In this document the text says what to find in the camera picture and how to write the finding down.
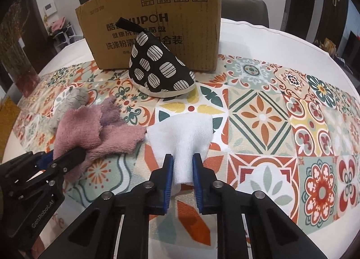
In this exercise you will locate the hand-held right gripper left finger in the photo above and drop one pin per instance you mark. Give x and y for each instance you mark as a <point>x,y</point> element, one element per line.
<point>168,180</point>

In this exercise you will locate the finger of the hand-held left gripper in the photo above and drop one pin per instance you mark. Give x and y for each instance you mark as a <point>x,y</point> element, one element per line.
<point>70,160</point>
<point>42,160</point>

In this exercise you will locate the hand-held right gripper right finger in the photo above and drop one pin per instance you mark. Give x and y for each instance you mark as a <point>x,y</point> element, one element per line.
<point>198,183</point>

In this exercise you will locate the white cloth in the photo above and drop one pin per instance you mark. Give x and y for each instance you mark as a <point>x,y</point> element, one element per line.
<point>180,138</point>

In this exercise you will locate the pink fluffy towel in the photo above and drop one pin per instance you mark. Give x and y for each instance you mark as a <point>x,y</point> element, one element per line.
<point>112,138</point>

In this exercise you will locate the brown cardboard box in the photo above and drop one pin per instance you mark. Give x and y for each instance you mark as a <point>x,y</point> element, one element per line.
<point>182,22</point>

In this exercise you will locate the yellow woven tissue box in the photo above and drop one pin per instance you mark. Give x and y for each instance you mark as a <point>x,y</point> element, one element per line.
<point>8,112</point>

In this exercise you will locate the grey patterned cloth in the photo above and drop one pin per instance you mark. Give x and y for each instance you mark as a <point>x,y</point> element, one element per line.
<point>73,98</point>

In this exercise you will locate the glass vase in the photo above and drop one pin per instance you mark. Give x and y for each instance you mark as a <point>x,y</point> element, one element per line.
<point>22,79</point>

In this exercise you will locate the colourful tile-pattern table runner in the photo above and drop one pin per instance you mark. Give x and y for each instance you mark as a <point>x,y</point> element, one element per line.
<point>261,118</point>

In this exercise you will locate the black spotted cone pot holder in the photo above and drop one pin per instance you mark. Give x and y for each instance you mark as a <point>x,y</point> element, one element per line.
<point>157,70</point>

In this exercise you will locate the white shoe rack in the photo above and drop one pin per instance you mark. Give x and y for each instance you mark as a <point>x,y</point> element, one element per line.
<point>64,36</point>

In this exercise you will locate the grey dining chair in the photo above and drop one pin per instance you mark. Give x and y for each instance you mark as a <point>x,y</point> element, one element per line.
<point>247,8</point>

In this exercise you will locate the yellow gift bags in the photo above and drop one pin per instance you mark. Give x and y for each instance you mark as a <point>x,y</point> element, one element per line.
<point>329,43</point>

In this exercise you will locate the black television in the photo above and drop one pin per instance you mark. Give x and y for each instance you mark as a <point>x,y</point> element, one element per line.
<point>351,50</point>

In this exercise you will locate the dark wooden door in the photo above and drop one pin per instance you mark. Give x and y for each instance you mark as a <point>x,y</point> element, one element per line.
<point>303,8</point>

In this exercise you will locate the white wall control panel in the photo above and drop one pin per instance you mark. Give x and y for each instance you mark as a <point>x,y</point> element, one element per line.
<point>50,8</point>

